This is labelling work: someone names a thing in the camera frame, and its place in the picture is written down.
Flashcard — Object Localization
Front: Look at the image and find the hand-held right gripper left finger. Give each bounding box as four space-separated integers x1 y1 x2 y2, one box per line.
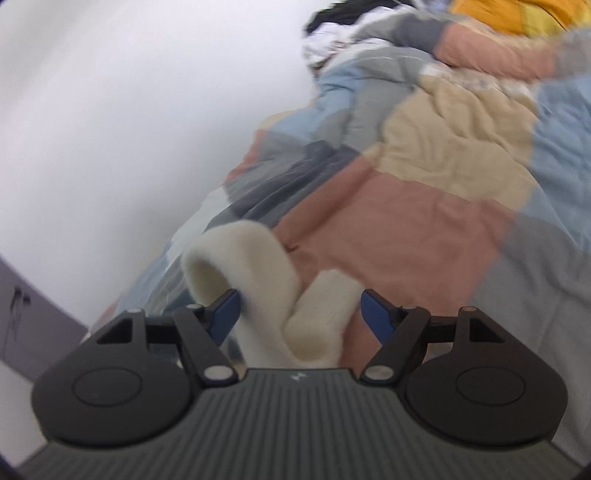
83 288 242 387

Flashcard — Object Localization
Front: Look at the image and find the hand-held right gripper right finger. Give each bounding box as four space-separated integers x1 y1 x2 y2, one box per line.
360 289 506 384

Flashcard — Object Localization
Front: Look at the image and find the cream striped sweater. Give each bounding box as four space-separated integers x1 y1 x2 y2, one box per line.
181 220 365 369

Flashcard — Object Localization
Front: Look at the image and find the checked patchwork quilt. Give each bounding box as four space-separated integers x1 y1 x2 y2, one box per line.
81 0 591 467

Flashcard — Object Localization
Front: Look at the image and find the grey door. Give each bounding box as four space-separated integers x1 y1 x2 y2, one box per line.
0 258 89 384

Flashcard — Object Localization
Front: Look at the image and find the white garment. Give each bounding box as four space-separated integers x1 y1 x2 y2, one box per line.
302 9 398 68

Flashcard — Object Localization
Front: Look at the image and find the yellow pillow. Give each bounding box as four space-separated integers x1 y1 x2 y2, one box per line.
450 0 591 35

